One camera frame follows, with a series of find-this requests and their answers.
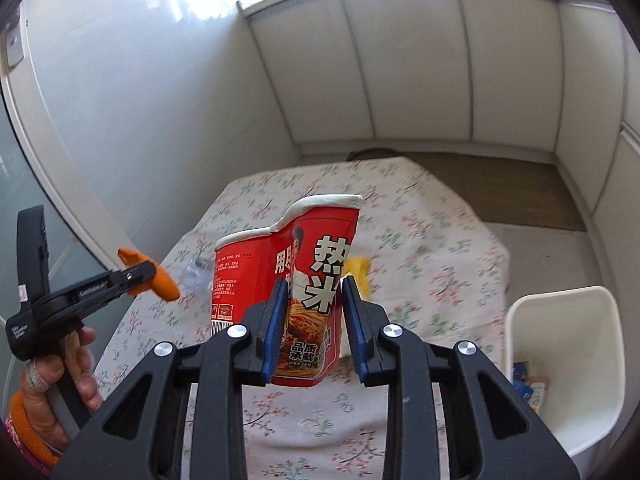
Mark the red instant noodle cup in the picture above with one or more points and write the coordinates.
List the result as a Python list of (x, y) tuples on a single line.
[(320, 255)]

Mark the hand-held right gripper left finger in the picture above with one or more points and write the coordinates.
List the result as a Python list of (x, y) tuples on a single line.
[(275, 340)]

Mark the white drawer cabinet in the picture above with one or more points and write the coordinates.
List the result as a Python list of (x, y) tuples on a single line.
[(595, 110)]

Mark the floral tablecloth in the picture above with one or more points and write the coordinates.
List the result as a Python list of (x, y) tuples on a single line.
[(425, 240)]

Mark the white plastic bin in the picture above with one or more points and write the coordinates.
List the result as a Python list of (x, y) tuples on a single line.
[(565, 340)]

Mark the blue cardboard box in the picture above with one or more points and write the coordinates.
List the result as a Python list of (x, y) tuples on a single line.
[(521, 372)]

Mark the person's left hand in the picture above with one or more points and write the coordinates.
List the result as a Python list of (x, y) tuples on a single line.
[(37, 410)]

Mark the olive floor mat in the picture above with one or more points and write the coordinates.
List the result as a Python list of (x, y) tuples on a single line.
[(525, 190)]

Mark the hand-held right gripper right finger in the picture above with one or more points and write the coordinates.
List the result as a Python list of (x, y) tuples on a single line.
[(356, 335)]

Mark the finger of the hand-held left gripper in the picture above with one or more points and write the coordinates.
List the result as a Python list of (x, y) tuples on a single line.
[(135, 274)]

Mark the yellow sachet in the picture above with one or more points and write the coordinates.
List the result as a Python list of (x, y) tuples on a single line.
[(360, 275)]

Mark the clear plastic wrapper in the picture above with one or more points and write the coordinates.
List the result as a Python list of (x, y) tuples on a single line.
[(195, 275)]

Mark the glass door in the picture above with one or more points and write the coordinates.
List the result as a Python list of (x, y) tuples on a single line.
[(30, 200)]

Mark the white cabinet door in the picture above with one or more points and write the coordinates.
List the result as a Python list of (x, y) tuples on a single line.
[(410, 60), (510, 65), (310, 70)]

